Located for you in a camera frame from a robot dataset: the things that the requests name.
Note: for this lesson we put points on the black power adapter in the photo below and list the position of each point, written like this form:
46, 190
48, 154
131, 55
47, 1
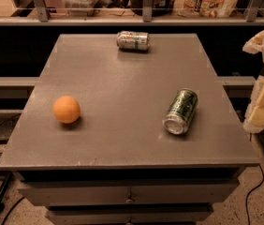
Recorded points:
6, 128

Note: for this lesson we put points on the silver green 7up can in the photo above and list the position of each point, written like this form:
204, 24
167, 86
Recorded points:
129, 40

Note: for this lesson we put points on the dark green soda can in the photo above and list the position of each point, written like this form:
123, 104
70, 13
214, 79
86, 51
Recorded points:
181, 112

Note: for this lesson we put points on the grey metal shelf rail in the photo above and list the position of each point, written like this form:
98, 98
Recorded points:
115, 13

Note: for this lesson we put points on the grey drawer cabinet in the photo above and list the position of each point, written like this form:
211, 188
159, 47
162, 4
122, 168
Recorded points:
117, 164

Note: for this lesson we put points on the colourful snack bag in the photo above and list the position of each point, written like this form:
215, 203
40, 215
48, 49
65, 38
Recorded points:
207, 8

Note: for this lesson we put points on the clear plastic container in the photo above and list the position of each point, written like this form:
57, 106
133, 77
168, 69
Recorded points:
82, 8

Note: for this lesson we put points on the orange ball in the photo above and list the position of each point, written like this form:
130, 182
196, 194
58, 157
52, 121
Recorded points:
66, 109

